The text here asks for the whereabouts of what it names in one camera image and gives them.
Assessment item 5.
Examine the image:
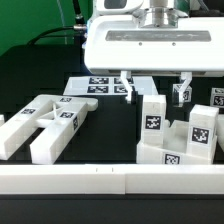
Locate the white chair back frame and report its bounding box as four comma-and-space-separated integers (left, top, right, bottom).
0, 94, 98, 165

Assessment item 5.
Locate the white marker base plate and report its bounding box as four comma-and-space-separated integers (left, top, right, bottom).
64, 76, 158, 96

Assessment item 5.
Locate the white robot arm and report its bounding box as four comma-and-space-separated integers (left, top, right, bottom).
84, 0, 224, 102

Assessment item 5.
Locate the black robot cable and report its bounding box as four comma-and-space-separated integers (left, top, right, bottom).
27, 0, 88, 46

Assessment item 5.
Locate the white front barrier rail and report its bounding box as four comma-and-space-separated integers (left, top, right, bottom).
0, 164, 224, 195

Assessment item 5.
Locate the white part edge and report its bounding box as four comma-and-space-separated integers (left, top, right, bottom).
0, 115, 5, 128
217, 114, 224, 152

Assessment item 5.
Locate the white part left edge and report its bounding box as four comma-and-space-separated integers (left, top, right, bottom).
0, 115, 5, 128

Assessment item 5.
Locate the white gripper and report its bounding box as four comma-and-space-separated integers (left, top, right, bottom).
84, 16, 224, 107

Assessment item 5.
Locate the white part right edge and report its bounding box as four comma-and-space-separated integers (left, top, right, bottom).
217, 114, 224, 152

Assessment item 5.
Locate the white chair seat part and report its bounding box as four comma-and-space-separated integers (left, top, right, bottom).
136, 120, 217, 165

